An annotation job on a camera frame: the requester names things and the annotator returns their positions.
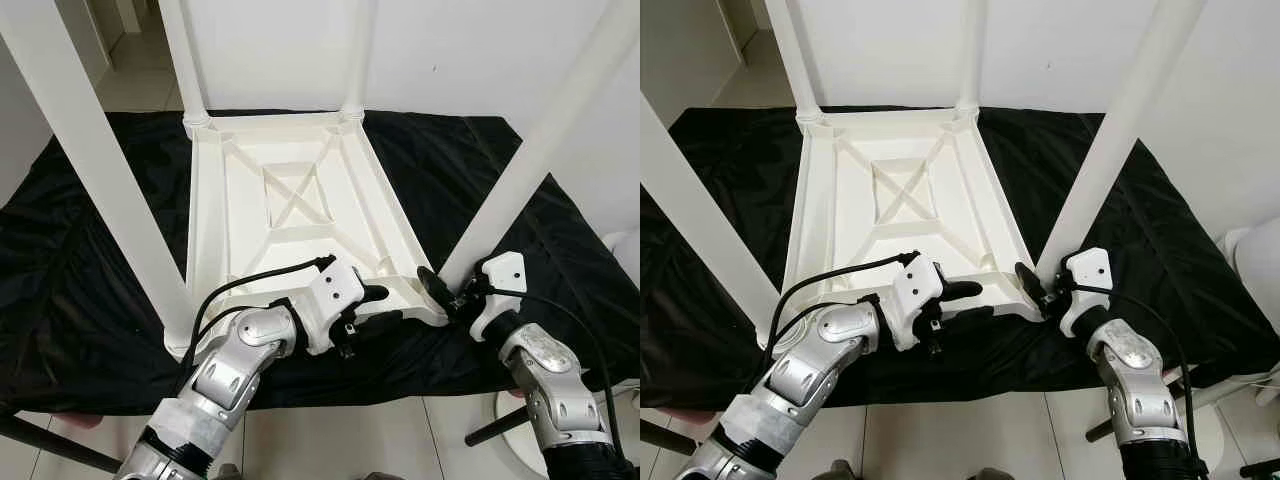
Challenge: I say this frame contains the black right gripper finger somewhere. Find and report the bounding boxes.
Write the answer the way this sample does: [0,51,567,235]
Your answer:
[416,266,456,313]
[1015,262,1046,306]

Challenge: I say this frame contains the white plastic table top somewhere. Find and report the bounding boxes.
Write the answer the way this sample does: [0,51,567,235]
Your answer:
[165,110,451,361]
[770,108,1046,346]

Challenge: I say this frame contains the black cloth table cover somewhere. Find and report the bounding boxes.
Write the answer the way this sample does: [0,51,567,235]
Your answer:
[0,110,641,416]
[640,105,1280,409]

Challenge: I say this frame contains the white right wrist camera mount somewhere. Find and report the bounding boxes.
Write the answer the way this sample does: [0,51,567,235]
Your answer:
[468,252,528,341]
[1058,247,1113,336]

